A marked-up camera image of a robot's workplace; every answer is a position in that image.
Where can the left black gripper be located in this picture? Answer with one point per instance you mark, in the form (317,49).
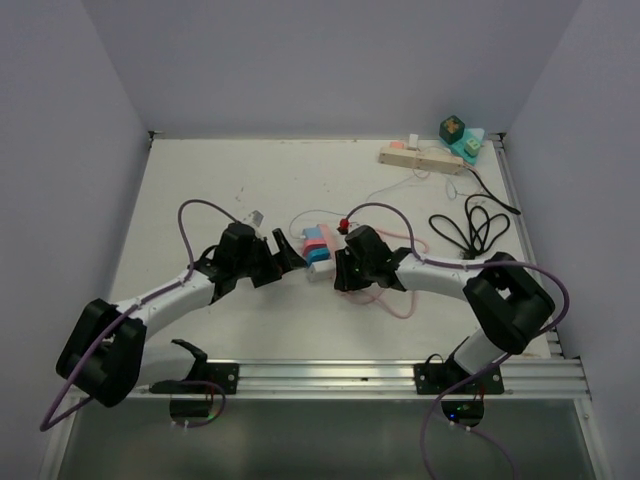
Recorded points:
(285,260)

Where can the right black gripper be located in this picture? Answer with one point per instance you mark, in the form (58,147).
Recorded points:
(344,280)

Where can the white charger plug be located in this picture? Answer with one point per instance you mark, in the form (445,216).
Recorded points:
(320,271)

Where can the blue adapter plug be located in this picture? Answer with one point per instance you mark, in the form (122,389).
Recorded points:
(318,256)

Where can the light blue usb charger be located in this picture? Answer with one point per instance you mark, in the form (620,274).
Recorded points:
(312,234)

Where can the pink power strip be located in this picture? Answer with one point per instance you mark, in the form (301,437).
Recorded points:
(375,296)

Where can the pink adapter plug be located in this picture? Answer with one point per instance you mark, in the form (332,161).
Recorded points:
(313,244)

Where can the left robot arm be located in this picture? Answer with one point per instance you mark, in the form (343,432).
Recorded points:
(105,355)

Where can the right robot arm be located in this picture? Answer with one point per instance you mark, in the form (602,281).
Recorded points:
(510,306)

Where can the beige power strip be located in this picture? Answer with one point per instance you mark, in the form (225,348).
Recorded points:
(430,161)

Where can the dark green cube charger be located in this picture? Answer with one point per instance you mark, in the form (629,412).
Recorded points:
(451,130)

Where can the teal power strip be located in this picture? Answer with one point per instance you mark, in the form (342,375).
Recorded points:
(457,149)

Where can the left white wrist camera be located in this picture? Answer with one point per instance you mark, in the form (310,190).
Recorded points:
(254,220)

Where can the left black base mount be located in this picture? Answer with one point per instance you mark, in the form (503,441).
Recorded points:
(224,374)

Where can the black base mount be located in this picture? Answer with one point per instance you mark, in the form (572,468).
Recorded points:
(224,374)
(433,376)

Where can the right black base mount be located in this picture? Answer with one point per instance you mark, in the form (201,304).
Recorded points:
(433,376)

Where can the aluminium rail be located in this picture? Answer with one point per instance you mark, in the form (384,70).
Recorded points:
(335,379)

